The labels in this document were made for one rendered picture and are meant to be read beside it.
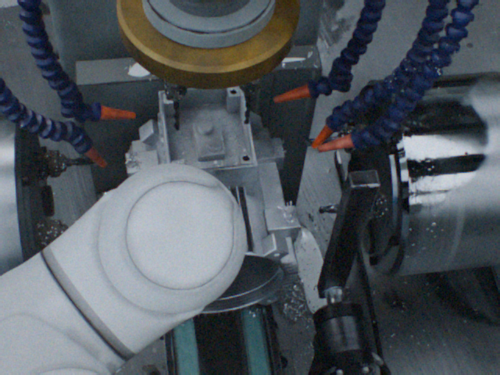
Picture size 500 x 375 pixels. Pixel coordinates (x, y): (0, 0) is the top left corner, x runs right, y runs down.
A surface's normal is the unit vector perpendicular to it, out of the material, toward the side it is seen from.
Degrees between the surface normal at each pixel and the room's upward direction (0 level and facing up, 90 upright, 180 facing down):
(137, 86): 90
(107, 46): 90
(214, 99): 90
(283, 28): 0
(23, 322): 6
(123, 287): 82
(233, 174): 90
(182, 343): 0
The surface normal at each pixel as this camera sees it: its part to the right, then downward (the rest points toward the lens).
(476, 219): 0.14, 0.44
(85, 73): 0.04, -0.53
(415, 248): 0.14, 0.66
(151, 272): 0.08, 0.06
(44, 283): -0.23, -0.50
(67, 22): 0.13, 0.84
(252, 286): -0.59, -0.34
